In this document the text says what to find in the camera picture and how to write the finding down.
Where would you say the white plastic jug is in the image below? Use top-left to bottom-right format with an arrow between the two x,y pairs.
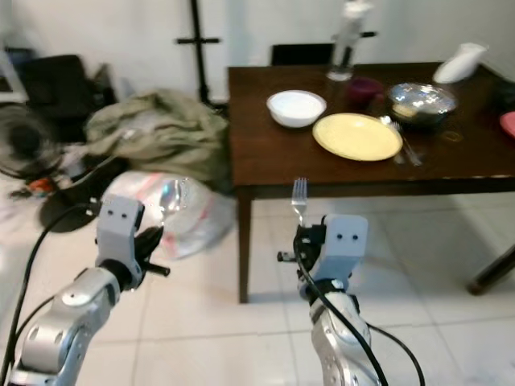
433,42 -> 490,85

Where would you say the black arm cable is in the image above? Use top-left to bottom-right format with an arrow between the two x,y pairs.
294,241 -> 427,386
0,201 -> 101,386

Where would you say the black stand pole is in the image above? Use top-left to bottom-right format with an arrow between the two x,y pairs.
175,0 -> 220,104

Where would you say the black chair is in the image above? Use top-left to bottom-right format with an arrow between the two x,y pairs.
270,42 -> 335,67

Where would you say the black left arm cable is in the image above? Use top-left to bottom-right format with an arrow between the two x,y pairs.
0,201 -> 101,386

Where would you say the silver spoon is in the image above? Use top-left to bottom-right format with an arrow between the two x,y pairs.
381,115 -> 423,167

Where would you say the dark red cup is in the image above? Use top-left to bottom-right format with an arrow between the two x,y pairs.
346,76 -> 383,109

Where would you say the shiny steel bowl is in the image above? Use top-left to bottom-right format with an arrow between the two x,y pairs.
387,82 -> 459,129

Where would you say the olive green sack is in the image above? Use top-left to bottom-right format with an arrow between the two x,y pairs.
84,88 -> 230,194

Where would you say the clear water bottle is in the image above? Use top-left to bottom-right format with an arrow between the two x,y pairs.
326,0 -> 371,83

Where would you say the black floor fan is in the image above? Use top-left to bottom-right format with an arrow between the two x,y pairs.
0,103 -> 89,234

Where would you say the yellow plate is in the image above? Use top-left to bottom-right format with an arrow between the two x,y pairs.
312,113 -> 404,162

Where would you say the clear plastic wrapped bundle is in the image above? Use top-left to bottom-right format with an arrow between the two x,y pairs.
101,170 -> 238,260

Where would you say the silver fork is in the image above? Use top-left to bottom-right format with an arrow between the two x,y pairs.
292,178 -> 308,228

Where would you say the white bowl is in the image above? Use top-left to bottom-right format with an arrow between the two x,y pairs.
266,90 -> 328,129

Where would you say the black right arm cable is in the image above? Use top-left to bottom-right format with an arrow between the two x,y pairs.
294,241 -> 427,386

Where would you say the dark wooden table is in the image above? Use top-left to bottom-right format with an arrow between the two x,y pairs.
227,60 -> 515,305

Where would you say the pink plate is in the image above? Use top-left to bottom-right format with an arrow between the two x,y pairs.
499,113 -> 515,142

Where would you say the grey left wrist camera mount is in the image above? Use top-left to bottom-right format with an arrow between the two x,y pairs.
95,195 -> 146,270

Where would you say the black box appliance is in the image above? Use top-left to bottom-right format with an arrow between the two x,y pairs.
20,55 -> 101,121

